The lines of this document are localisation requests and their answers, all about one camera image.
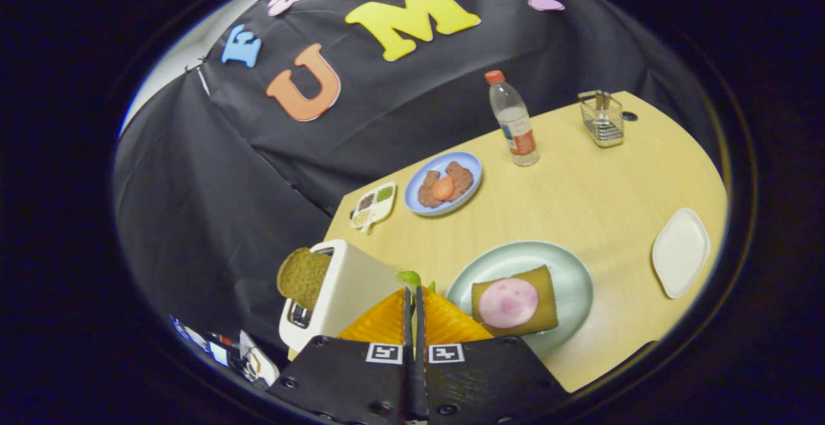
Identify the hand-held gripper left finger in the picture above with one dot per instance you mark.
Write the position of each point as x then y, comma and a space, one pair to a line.
348, 380

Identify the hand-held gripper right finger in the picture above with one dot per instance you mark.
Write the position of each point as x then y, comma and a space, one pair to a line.
490, 380

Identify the brown bread slice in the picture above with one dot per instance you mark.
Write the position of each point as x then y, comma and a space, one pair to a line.
546, 282
303, 278

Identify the green lettuce leaf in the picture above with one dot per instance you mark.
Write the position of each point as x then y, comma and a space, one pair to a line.
409, 277

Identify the pink ham slice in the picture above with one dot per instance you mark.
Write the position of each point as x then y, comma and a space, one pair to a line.
509, 302

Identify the cream white toaster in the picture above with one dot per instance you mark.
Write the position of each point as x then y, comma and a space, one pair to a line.
354, 289

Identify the pale green round plate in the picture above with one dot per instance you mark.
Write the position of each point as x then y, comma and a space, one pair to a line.
567, 283

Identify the white divided seasoning tray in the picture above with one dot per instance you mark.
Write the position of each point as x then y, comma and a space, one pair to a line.
374, 204

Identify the red tomato slice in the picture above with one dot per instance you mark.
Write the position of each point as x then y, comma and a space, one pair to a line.
443, 187

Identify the brown meat patty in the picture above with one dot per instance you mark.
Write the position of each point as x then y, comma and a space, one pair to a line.
428, 190
461, 177

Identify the blue round plate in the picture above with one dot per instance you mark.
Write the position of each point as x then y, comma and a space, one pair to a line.
474, 164

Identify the white square plate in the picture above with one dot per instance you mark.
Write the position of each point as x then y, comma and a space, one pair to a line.
680, 254

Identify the clear bottle with red cap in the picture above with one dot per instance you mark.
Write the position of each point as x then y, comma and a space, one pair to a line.
515, 128

